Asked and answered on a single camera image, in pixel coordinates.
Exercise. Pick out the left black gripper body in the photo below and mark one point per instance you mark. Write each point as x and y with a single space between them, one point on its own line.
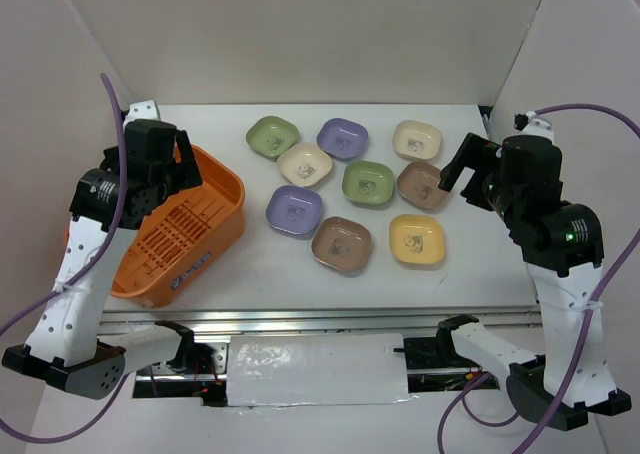
166 184

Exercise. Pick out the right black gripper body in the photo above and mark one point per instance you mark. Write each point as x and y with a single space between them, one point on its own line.
484 185

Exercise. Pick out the yellow plate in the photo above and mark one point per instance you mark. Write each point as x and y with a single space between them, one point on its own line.
417 241

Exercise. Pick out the purple plate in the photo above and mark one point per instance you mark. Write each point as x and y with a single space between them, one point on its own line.
342 139
294 210

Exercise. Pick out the brown plate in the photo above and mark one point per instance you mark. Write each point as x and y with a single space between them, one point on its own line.
418 184
342 245

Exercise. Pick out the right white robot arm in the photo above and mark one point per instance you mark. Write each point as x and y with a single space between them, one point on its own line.
562 248

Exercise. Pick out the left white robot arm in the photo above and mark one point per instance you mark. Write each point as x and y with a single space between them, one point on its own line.
109 205

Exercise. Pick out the orange plastic bin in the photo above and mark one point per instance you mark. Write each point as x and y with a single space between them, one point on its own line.
176 242

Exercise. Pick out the cream plate top right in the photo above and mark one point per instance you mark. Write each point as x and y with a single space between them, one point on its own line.
417 140

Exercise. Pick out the cream plate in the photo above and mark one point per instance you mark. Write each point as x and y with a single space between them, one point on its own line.
305 164
417 140

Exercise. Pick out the green plate centre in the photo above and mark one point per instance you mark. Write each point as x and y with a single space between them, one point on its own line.
368 183

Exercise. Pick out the green plate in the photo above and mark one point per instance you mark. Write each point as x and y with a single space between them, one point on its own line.
271 136
368 183

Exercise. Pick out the green plate top left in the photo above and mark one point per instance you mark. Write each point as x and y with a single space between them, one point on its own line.
271 136

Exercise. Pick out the purple plate top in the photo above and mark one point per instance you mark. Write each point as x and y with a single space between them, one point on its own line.
342 139

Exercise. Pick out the cream plate centre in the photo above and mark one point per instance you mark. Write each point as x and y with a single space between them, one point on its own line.
305 164

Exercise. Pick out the white foil sheet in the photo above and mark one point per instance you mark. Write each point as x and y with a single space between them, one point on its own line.
324 370

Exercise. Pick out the aluminium rail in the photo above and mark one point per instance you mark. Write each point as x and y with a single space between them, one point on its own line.
309 321

